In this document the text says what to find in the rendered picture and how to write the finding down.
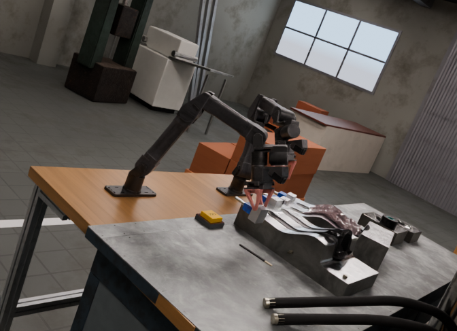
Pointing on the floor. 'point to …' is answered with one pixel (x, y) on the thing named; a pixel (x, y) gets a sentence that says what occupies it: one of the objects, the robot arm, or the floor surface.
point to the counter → (340, 141)
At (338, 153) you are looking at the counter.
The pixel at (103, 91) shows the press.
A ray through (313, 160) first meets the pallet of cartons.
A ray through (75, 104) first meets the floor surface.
